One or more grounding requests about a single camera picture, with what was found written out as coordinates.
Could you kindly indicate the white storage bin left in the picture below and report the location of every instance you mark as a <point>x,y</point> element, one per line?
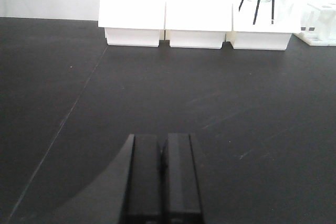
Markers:
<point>132,22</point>

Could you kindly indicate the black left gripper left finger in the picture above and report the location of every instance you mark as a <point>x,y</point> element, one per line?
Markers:
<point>143,200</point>

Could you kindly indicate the white storage bin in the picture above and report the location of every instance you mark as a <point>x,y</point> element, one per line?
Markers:
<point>263,35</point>
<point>198,23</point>
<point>132,22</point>

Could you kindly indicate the white storage bin right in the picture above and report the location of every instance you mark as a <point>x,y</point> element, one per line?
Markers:
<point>263,35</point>

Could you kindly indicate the white test tube rack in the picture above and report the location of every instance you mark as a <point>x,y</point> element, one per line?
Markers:
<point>318,24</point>

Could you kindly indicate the white storage bin middle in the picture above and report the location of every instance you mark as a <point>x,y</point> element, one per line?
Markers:
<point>198,23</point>

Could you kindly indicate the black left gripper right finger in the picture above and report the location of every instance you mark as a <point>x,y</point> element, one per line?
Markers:
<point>181,200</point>

